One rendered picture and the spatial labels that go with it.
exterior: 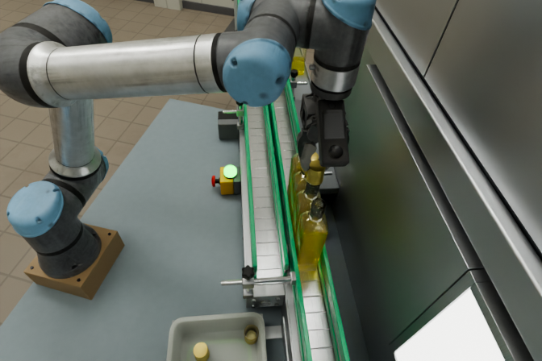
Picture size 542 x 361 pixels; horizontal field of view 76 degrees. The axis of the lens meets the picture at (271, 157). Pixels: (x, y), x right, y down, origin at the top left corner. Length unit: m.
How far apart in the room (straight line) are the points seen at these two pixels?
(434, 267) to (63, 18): 0.71
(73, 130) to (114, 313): 0.50
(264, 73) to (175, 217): 0.85
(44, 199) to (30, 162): 1.77
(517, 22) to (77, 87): 0.55
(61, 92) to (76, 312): 0.70
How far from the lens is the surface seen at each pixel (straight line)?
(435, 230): 0.57
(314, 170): 0.71
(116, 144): 2.59
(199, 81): 0.45
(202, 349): 0.94
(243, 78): 0.40
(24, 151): 2.80
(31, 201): 0.95
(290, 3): 0.53
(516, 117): 0.48
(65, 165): 0.96
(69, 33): 0.69
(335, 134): 0.59
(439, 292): 0.59
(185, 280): 1.07
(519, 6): 0.50
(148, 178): 1.31
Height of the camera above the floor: 1.72
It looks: 47 degrees down
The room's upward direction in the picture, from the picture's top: 4 degrees clockwise
